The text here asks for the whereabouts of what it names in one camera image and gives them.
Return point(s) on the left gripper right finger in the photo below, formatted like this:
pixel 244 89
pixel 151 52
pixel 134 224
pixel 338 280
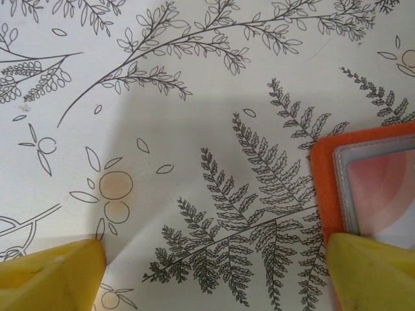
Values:
pixel 376 278

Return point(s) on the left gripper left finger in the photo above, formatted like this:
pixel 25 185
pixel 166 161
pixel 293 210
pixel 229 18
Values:
pixel 48 278

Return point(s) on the orange card holder wallet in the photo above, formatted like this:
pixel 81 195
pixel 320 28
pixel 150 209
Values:
pixel 324 181

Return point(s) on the floral patterned tablecloth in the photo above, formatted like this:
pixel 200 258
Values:
pixel 194 113

